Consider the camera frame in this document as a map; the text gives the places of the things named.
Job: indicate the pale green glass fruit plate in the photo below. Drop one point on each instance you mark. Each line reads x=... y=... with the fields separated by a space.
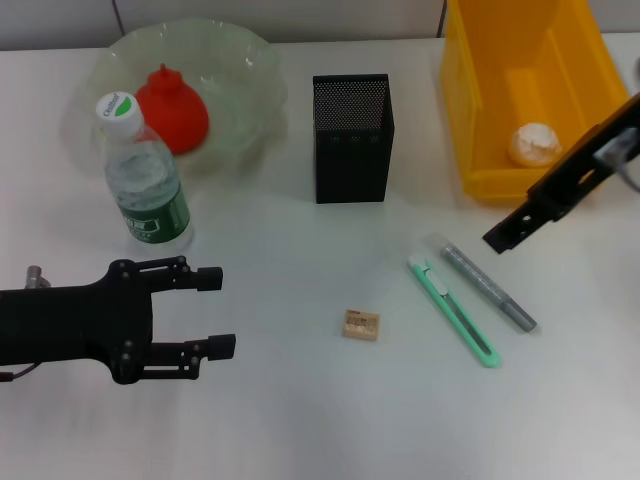
x=240 y=90

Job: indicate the grey marker pen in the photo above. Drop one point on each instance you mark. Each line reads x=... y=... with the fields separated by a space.
x=487 y=285

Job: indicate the clear water bottle green label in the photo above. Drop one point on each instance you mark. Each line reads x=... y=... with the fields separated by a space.
x=150 y=210

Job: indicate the red-orange toy fruit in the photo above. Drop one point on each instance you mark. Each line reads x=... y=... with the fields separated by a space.
x=180 y=115

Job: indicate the yellow plastic bin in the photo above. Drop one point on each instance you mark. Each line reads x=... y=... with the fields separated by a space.
x=540 y=90

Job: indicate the beige eraser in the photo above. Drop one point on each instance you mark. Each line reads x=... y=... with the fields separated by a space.
x=361 y=325

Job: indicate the white paper ball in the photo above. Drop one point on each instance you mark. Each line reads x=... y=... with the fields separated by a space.
x=532 y=144

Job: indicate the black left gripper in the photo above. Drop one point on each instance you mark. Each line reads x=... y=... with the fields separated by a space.
x=75 y=325

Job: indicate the green utility knife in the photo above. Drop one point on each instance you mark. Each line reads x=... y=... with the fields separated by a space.
x=450 y=305

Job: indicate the black mesh pen holder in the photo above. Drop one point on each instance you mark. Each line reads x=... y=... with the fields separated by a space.
x=350 y=165

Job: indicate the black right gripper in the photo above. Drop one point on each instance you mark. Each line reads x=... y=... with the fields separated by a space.
x=575 y=175

